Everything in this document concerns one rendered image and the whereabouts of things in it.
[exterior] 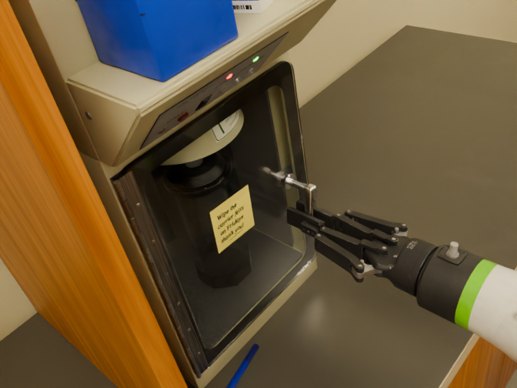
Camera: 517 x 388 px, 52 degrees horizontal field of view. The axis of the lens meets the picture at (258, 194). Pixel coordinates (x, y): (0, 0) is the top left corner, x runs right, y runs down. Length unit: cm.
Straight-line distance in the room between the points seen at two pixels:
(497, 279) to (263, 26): 40
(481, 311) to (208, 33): 45
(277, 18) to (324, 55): 106
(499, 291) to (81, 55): 53
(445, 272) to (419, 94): 89
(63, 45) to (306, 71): 109
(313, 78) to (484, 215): 68
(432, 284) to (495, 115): 81
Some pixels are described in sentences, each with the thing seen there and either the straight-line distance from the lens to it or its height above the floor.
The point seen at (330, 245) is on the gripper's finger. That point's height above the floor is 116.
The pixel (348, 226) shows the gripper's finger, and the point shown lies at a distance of 81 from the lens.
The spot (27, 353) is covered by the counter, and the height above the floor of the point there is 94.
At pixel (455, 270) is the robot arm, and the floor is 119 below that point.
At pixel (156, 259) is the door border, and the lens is 68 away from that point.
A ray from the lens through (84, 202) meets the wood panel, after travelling 49.
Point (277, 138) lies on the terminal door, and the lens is 77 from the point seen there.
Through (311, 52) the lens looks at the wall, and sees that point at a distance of 156.
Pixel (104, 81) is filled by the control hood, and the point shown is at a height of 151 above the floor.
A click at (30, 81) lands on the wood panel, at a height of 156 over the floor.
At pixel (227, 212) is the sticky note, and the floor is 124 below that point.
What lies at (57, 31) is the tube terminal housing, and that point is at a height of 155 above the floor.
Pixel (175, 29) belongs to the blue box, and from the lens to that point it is 48.
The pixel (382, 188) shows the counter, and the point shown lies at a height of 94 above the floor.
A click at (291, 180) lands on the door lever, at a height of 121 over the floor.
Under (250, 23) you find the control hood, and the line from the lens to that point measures 56.
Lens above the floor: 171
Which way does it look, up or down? 39 degrees down
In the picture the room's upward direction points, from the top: 12 degrees counter-clockwise
